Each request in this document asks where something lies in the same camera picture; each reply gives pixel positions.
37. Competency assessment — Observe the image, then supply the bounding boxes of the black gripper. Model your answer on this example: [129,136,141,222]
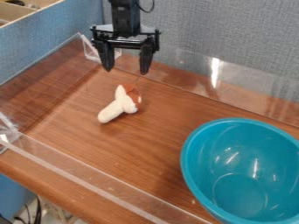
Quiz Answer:
[89,24,162,74]

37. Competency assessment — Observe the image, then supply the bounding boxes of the white plush mushroom red cap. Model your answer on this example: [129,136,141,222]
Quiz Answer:
[97,84,141,123]

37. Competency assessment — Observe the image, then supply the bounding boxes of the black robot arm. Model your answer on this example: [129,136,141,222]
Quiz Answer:
[89,0,162,74]

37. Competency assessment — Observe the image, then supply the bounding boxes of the blue plastic bowl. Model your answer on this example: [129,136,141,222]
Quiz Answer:
[180,118,299,224]

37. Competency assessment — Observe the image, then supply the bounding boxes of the clear acrylic left barrier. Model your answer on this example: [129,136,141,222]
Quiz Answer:
[0,33,84,86]

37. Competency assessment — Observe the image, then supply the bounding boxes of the clear acrylic barrier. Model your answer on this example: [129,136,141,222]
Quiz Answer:
[0,33,84,86]
[79,31,299,127]
[0,112,211,224]

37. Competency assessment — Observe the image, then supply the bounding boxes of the wooden shelf box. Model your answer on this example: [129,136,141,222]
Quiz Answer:
[0,0,65,28]

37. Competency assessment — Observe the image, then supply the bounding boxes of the clear acrylic back barrier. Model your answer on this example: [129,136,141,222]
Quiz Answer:
[79,31,299,127]

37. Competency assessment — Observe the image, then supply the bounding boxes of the clear acrylic front barrier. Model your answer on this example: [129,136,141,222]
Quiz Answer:
[0,112,211,224]

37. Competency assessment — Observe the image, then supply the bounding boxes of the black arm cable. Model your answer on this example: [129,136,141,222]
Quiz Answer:
[136,0,156,14]

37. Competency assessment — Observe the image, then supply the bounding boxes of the black floor cables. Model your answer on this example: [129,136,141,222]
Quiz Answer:
[0,195,44,224]

